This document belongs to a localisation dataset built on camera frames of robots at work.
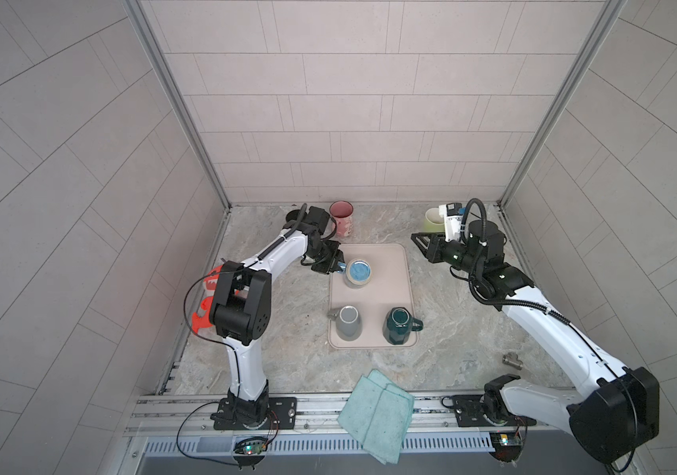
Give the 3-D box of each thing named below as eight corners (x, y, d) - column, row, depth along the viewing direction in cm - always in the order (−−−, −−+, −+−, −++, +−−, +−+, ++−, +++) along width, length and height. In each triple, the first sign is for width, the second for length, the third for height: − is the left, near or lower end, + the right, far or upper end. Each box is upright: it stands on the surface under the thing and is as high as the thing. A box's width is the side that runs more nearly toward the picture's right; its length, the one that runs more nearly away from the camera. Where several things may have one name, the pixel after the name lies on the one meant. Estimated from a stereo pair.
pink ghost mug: (330, 239, 108) (329, 218, 99) (332, 221, 114) (330, 200, 105) (353, 239, 108) (353, 218, 99) (353, 221, 114) (353, 200, 105)
